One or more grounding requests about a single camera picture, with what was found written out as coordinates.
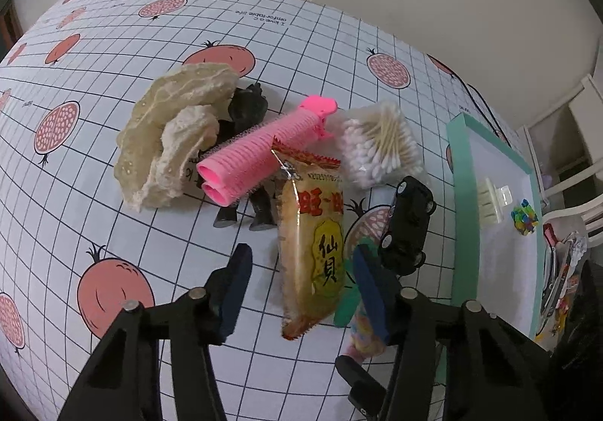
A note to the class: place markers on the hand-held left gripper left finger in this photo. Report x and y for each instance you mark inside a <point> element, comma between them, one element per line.
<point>235,294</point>

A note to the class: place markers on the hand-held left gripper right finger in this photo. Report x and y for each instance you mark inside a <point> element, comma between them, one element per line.
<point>372,303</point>

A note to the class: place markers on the green hair clip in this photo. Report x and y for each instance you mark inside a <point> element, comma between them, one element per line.
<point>346,308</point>

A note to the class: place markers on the pastel twisted candy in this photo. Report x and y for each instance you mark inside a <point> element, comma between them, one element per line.
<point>362,337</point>

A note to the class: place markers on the yellow rice cracker packet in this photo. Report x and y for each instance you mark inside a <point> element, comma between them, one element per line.
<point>311,256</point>

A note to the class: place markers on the black toy car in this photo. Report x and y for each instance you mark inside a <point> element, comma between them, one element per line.
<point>410,218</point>

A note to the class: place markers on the teal rimmed white tray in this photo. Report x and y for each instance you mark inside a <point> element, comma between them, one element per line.
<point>494,270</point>

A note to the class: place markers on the pink hair roller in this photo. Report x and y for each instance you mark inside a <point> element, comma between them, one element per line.
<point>254,152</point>

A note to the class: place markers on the cream lace cloth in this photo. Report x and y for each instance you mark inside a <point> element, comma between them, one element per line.
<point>155,119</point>

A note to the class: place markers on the black plastic object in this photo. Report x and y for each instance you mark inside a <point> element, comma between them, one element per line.
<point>358,378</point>

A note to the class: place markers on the grid tablecloth with fruit print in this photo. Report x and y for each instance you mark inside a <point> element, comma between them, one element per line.
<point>141,237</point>

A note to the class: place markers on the cream hair claw clip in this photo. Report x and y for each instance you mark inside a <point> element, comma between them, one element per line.
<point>490,204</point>

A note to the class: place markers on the bag of cotton swabs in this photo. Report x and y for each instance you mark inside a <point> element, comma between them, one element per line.
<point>377,143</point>

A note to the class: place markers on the colourful bead cluster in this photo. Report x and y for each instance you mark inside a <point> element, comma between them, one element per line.
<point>524,218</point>

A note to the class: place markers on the black toy figure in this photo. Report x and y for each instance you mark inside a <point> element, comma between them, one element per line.
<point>247,107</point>

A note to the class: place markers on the colourful clutter pile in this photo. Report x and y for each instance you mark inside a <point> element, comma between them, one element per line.
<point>565,270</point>

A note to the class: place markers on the white chair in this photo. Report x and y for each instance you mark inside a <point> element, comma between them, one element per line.
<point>572,188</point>

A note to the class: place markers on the brown wooden frame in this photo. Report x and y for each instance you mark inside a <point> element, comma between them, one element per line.
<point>12,25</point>

